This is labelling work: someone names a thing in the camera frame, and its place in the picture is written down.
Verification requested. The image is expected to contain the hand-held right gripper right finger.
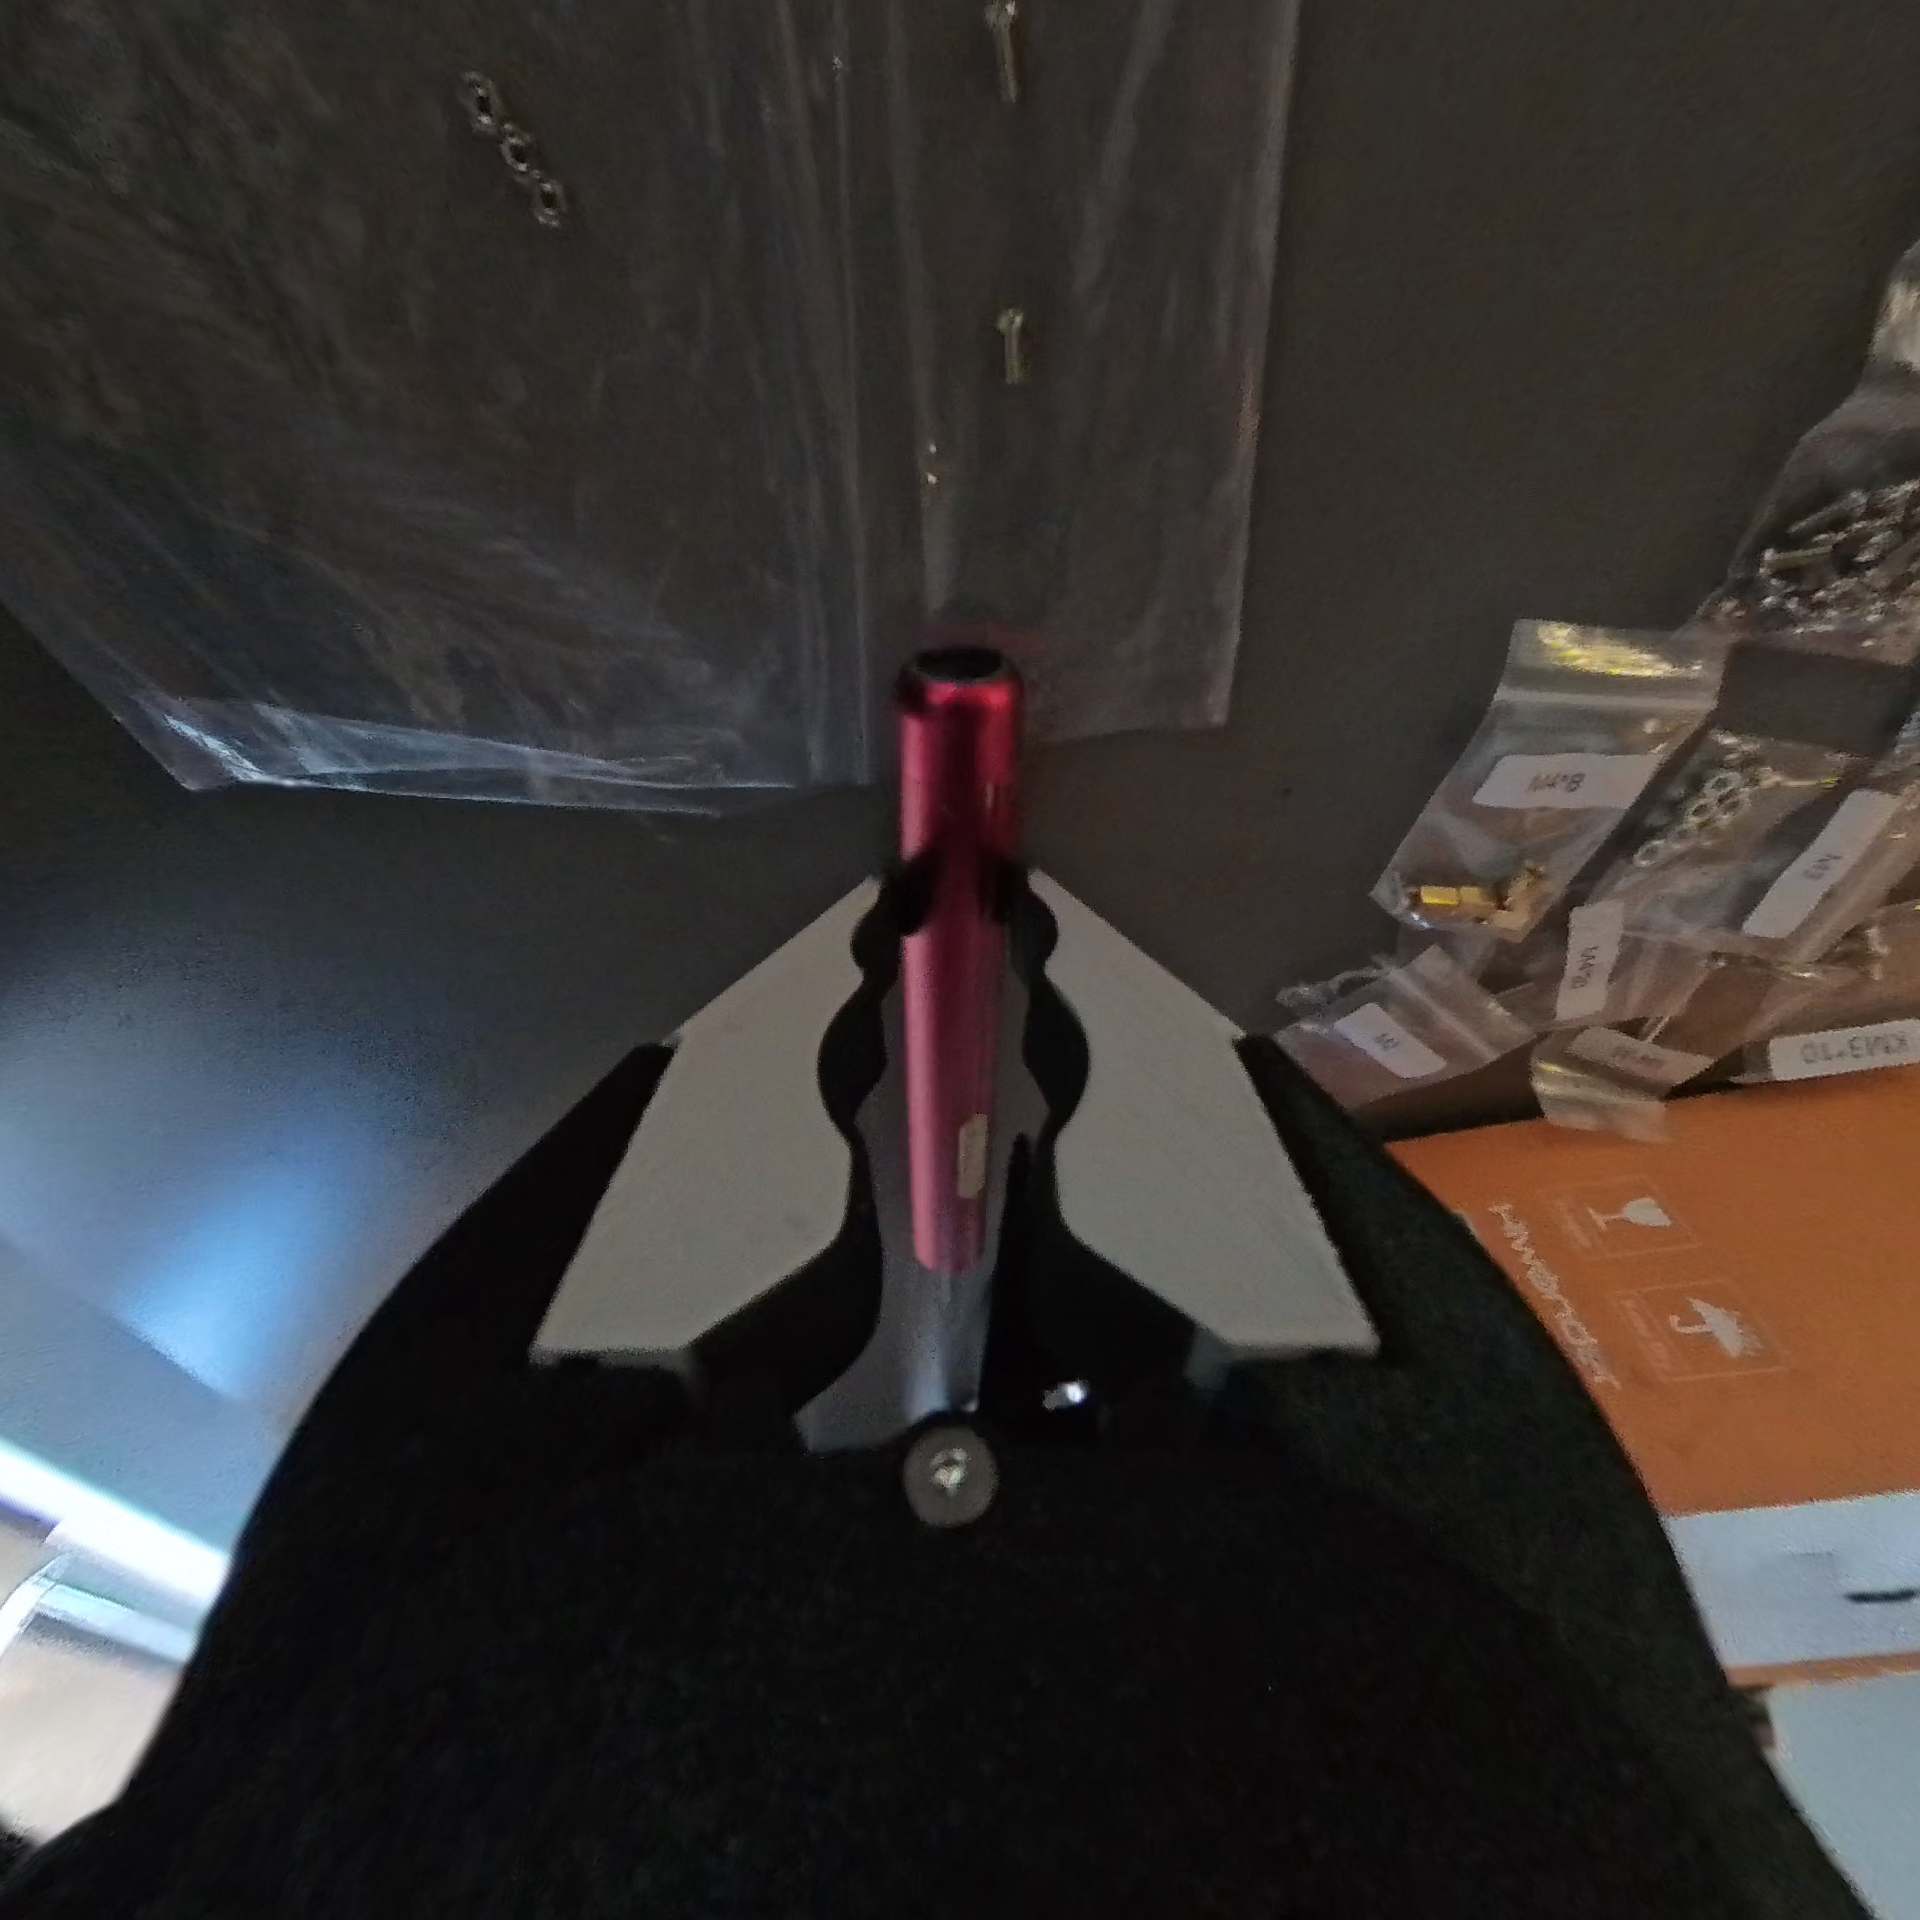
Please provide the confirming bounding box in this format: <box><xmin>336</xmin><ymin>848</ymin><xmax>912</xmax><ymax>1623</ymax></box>
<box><xmin>996</xmin><ymin>862</ymin><xmax>1383</xmax><ymax>1419</ymax></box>

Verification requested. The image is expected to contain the orange and white cardboard box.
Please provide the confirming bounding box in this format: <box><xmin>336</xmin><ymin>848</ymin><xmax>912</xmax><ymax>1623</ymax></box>
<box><xmin>1379</xmin><ymin>1072</ymin><xmax>1920</xmax><ymax>1920</ymax></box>

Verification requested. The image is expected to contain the pile of small parts bags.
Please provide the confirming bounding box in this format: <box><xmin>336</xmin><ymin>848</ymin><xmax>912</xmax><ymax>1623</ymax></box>
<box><xmin>1273</xmin><ymin>240</ymin><xmax>1920</xmax><ymax>1143</ymax></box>

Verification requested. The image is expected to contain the red screwdriver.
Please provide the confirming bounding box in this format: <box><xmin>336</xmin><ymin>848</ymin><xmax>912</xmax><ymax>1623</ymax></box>
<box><xmin>890</xmin><ymin>649</ymin><xmax>1025</xmax><ymax>1419</ymax></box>

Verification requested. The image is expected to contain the clear plastic bag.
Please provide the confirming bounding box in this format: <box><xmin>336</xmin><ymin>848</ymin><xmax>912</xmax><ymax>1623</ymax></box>
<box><xmin>0</xmin><ymin>0</ymin><xmax>1300</xmax><ymax>819</ymax></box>

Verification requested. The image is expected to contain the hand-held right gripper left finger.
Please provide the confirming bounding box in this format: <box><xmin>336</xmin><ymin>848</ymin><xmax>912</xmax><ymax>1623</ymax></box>
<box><xmin>528</xmin><ymin>862</ymin><xmax>923</xmax><ymax>1449</ymax></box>

